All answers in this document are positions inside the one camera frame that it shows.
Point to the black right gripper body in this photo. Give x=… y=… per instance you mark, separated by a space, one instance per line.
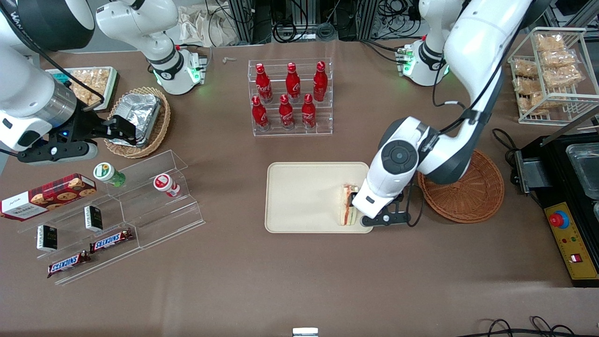
x=83 y=127

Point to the triangle sandwich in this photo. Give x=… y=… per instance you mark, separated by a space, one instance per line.
x=344 y=215

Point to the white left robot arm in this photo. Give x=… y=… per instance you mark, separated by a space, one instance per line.
x=482 y=37

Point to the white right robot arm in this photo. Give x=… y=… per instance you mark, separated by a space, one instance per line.
x=28 y=93

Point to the oval tan wicker basket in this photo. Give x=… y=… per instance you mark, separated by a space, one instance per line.
x=159 y=126

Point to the white tray with teal rim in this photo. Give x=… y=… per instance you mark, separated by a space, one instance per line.
x=111 y=91

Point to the cream rectangular plastic tray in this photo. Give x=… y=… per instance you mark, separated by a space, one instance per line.
x=304 y=196

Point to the round brown wicker basket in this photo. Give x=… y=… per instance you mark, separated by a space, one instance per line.
x=468 y=201

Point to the silver foil package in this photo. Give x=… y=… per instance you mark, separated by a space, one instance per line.
x=138 y=110

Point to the green cap drink bottle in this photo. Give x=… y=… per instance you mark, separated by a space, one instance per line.
x=108 y=174

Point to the bagged brown fried snacks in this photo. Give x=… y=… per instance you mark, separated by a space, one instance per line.
x=91 y=82

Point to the red cap drink bottle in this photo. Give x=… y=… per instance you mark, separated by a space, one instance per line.
x=166 y=185

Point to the red tartan cookie box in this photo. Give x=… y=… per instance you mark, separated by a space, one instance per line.
x=47 y=196

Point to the small black chocolate box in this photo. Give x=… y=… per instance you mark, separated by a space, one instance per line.
x=47 y=238
x=93 y=218

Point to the clear acrylic bottle rack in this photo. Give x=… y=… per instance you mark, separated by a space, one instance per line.
x=292 y=132

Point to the clear acrylic step shelf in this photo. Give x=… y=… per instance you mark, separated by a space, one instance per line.
x=154 y=220

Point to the red cola bottle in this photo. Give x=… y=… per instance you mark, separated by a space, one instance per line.
x=259 y=114
x=308 y=112
x=320 y=82
x=293 y=83
x=286 y=113
x=262 y=84

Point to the Snickers chocolate bar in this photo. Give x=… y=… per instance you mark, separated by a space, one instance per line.
x=68 y=264
x=111 y=240

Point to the small beige clip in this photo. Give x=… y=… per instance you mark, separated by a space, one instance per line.
x=229 y=59

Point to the beige cloth bag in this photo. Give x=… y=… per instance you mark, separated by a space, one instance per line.
x=206 y=25

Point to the small white grey device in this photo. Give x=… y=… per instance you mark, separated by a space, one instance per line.
x=305 y=332

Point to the black appliance housing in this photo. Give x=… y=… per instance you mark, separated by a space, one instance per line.
x=559 y=154

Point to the bagged fried snack packet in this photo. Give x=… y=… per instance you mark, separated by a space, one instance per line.
x=524 y=68
x=550 y=42
x=564 y=76
x=533 y=102
x=526 y=85
x=557 y=58

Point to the yellow panel control box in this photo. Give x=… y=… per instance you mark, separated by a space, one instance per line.
x=573 y=243

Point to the metal appliance pan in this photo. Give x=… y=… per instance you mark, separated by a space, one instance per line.
x=585 y=168

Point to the grey wrist camera bar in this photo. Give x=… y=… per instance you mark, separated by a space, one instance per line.
x=70 y=152

